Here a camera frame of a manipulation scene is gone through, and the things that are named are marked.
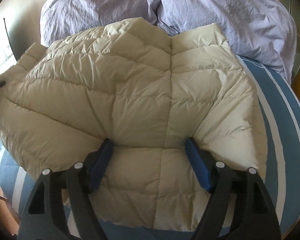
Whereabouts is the cream quilted down jacket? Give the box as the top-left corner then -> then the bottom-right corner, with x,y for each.
0,18 -> 268,231

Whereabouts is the black framed window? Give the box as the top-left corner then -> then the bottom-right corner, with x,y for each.
0,18 -> 17,74

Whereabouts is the blue white striped bed sheet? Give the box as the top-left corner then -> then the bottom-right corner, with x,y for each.
0,57 -> 300,235

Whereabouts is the left lilac pillow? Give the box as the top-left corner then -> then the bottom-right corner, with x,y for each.
40,0 -> 160,47

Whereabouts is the lilac pillow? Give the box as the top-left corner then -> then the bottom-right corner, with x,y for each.
157,0 -> 297,82
40,0 -> 160,47

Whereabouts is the right lilac pillow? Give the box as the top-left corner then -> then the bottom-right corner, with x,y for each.
157,0 -> 297,82

